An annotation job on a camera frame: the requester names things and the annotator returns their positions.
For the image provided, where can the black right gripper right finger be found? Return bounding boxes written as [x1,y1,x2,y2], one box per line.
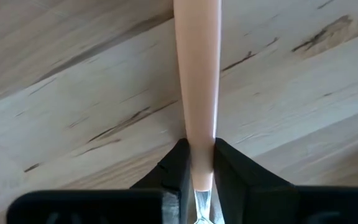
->
[213,138,358,224]

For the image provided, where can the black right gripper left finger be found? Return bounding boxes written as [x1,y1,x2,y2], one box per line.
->
[6,138,195,224]

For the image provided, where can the fork with pink handle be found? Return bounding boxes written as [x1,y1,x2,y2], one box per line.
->
[172,0,223,224]

